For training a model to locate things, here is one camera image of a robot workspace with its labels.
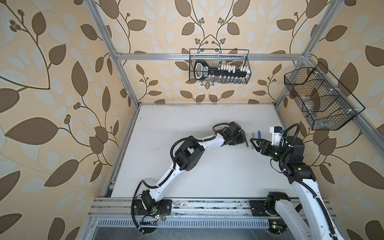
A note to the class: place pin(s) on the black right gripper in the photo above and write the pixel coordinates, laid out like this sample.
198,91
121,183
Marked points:
261,144

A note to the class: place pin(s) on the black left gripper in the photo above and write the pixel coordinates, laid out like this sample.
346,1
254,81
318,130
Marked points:
242,135

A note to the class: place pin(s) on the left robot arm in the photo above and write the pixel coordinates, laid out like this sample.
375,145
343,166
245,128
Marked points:
185,155

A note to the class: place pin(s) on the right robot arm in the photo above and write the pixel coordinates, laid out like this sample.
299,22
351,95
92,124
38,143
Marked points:
318,224

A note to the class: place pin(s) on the black tool in basket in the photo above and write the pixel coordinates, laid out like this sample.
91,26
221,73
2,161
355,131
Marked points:
204,71

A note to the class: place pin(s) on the aluminium rear crossbar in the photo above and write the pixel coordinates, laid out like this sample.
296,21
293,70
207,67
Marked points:
177,57

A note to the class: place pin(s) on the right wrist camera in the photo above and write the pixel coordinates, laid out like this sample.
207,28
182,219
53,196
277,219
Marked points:
277,133

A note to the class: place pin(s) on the rear wire basket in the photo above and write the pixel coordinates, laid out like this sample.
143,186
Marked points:
238,61

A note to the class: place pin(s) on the side wire basket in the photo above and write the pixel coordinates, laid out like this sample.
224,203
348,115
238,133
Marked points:
326,103

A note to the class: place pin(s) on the aluminium frame post right rear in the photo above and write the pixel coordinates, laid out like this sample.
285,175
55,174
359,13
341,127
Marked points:
303,30

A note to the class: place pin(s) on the aluminium frame post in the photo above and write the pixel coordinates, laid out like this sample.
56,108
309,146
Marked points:
303,30
93,10

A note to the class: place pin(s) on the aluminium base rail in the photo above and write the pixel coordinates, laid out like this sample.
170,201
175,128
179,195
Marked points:
185,207

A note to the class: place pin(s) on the aluminium frame post left rear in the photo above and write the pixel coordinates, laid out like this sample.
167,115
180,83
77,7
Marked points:
93,10

